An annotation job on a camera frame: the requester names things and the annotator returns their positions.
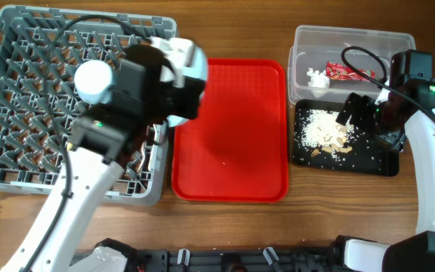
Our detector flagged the light blue plate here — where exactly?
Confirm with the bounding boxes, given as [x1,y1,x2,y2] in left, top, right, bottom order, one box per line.
[167,47,208,128]

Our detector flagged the rice and food scraps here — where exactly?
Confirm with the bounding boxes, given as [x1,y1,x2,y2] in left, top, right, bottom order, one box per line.
[298,110,355,156]

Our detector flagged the red snack wrapper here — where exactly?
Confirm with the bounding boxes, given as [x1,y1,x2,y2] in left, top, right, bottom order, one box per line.
[325,61,367,82]

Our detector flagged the white napkin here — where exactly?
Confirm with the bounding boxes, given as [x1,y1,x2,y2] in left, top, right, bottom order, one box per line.
[307,68,330,88]

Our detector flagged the light blue small bowl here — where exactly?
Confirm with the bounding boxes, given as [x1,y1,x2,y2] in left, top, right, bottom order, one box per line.
[74,60,114,104]

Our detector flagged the white plastic spoon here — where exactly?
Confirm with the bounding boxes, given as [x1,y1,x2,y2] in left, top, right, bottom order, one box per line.
[156,122,168,146]

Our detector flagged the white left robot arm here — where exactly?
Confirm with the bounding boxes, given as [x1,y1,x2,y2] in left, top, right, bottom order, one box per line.
[2,45,208,271]

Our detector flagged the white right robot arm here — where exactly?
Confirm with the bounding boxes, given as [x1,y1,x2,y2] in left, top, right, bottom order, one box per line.
[332,49,435,271]

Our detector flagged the black waste tray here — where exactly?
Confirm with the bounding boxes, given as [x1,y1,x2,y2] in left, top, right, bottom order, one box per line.
[292,100,400,177]

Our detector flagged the clear plastic waste bin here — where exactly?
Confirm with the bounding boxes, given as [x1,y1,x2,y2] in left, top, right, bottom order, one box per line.
[288,25,415,104]

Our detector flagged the grey plastic dishwasher rack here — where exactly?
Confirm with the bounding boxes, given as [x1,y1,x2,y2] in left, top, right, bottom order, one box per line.
[0,5,178,194]

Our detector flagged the red plastic tray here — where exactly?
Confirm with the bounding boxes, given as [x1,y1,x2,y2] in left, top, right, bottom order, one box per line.
[171,58,288,202]

